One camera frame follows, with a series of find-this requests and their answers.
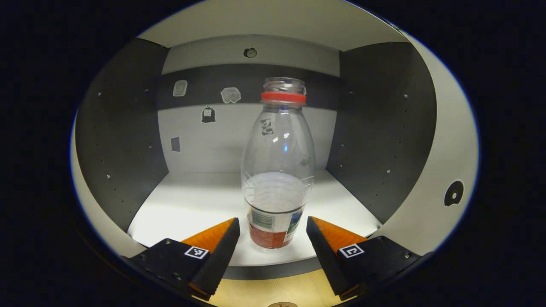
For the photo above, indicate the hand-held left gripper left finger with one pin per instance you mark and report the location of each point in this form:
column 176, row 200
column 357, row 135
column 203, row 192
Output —
column 222, row 256

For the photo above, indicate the round wooden coaster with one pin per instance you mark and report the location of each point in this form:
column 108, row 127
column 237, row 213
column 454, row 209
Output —
column 282, row 305

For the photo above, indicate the white cabinet door with cat sticker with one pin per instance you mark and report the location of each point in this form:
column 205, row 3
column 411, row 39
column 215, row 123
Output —
column 435, row 204

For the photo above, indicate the clear plastic bottle red label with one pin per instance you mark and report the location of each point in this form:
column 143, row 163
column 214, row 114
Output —
column 277, row 192

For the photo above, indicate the white cabinet shelf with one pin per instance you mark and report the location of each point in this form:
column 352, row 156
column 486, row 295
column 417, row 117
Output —
column 264, row 21
column 192, row 209

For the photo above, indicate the white cabinet with dark sides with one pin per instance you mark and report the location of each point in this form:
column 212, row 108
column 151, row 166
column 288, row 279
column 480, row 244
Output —
column 204, row 145

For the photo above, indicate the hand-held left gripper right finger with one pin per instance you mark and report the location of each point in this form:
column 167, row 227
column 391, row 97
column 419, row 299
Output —
column 324, row 260

